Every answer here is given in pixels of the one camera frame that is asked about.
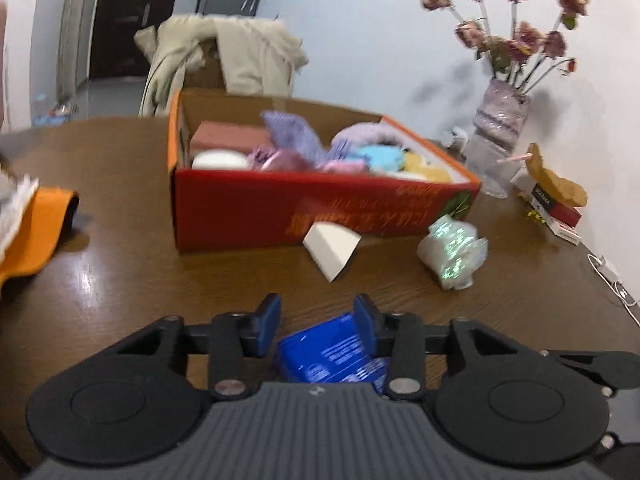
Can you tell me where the white charger with cable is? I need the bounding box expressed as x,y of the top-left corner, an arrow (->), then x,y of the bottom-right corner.
587,253 -> 640,322

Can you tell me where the pink patterned vase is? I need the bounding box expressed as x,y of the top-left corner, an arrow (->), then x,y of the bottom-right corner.
472,78 -> 531,154

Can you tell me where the pink brown rectangular sponge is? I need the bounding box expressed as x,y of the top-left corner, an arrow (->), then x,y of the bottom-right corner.
188,120 -> 272,157

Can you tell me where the white round sponge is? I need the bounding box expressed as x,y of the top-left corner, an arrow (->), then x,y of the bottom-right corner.
191,149 -> 250,171

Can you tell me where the orange cloth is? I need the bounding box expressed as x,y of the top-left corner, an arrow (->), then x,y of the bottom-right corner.
0,187 -> 81,287

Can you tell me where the beige coat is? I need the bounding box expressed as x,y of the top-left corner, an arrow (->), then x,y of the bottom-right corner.
133,13 -> 310,117

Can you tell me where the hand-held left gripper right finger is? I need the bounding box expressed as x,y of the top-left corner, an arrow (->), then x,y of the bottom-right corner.
353,293 -> 544,402

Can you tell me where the red cardboard box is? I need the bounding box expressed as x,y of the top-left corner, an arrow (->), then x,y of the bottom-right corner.
167,87 -> 484,254

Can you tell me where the pink fluffy cloth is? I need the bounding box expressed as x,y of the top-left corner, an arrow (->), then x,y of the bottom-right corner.
247,146 -> 322,174

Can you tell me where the white cloth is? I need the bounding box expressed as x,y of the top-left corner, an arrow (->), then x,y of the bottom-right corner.
0,161 -> 40,262

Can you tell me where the small grey figurine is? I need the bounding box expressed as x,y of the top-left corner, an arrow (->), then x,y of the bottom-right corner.
442,127 -> 472,152

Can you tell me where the clear plastic bottle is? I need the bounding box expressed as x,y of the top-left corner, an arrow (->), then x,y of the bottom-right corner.
462,134 -> 519,199

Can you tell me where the dried rose bouquet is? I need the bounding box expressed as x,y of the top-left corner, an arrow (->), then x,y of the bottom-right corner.
420,0 -> 594,95

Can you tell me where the lavender plush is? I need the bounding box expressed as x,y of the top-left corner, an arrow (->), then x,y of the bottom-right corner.
329,122 -> 404,155

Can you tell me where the brown cookie shaped plush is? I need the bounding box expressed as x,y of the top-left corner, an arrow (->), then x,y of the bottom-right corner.
525,142 -> 589,207

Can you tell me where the dark entrance door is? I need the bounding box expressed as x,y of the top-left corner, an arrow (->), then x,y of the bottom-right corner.
89,0 -> 174,82

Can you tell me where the blue basket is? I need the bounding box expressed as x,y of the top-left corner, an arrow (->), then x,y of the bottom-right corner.
32,102 -> 82,127

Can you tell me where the purple knitted cloth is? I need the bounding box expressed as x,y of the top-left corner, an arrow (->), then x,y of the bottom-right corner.
260,109 -> 329,166

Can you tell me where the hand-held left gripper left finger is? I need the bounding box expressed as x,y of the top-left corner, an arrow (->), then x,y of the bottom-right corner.
116,293 -> 282,402

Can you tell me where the light blue sponge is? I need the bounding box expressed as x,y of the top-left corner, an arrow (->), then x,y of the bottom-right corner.
347,143 -> 409,174

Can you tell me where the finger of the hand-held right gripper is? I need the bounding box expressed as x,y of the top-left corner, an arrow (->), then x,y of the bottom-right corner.
542,350 -> 640,397
592,430 -> 640,467

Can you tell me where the blue packet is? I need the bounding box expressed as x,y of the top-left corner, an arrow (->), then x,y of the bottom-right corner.
272,312 -> 394,395

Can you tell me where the crumpled iridescent plastic wrap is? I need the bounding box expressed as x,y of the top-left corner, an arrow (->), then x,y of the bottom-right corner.
417,213 -> 489,292

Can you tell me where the yellow sponge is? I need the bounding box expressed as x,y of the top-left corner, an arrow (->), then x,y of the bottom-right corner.
402,152 -> 454,184

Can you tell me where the wooden chair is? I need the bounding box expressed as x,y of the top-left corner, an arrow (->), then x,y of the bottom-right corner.
184,41 -> 227,92

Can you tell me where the beige door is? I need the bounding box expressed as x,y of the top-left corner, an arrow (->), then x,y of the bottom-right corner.
54,0 -> 97,107

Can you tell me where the white wedge sponge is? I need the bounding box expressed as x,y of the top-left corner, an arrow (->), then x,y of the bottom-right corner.
302,220 -> 364,284

